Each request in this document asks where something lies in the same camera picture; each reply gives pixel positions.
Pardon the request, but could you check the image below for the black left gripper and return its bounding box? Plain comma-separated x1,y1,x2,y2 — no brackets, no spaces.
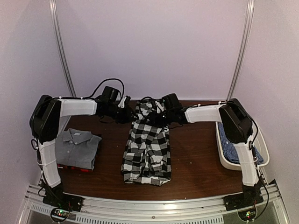
107,104,140,125

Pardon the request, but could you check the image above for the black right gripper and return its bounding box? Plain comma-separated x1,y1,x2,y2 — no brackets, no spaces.
143,110,174,128

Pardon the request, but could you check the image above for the black white checked shirt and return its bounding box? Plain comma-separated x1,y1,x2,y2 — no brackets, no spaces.
121,97,172,186

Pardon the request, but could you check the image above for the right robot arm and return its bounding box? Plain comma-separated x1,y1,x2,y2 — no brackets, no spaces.
147,93,262,206

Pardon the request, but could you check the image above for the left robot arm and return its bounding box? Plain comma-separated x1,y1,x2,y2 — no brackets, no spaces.
29,86,134,188

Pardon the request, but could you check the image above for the folded grey shirt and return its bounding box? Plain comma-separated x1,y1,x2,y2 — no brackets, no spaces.
55,128,102,169

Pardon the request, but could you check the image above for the blue checked shirt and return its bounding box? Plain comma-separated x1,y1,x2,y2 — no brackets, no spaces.
218,122,264,165

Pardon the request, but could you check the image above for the folded red plaid shirt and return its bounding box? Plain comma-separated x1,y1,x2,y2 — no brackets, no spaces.
57,164,93,172

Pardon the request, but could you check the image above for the white plastic basket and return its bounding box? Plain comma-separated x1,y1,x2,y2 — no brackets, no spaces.
215,121,270,171

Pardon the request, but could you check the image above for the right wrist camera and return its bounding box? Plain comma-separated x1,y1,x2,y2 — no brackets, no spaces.
155,100,164,113

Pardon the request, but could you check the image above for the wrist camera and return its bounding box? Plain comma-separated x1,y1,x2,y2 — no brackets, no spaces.
118,96,131,109
155,100,164,113

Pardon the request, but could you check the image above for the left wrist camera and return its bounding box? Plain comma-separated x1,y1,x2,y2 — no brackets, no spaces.
118,96,131,109

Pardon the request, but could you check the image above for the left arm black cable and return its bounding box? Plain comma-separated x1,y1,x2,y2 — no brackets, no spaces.
90,78,124,103

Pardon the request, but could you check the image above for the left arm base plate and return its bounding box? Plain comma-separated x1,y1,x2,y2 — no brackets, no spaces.
43,184,83,212

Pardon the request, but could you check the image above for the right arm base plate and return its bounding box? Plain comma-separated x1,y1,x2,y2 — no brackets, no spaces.
223,186,264,211

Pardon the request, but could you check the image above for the left aluminium frame post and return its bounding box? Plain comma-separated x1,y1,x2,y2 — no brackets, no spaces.
49,0,76,97

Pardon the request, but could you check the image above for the aluminium frame post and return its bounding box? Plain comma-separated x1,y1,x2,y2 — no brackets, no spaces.
49,0,76,97
226,0,255,101

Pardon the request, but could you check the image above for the right aluminium frame post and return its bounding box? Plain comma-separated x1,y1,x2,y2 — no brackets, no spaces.
226,0,255,101

